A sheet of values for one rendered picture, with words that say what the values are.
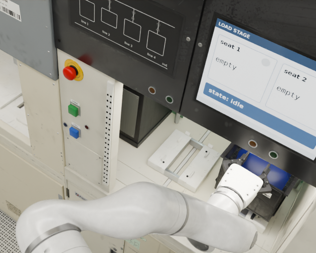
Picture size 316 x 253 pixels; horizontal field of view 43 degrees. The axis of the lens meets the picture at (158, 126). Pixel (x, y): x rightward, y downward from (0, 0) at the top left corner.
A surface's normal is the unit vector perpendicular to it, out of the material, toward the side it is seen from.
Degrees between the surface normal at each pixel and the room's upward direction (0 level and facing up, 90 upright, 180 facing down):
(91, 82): 90
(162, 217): 73
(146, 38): 90
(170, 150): 0
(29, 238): 37
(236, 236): 49
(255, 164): 94
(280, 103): 90
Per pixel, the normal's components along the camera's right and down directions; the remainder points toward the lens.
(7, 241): 0.12, -0.68
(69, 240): 0.44, -0.76
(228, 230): 0.29, 0.00
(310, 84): -0.54, 0.56
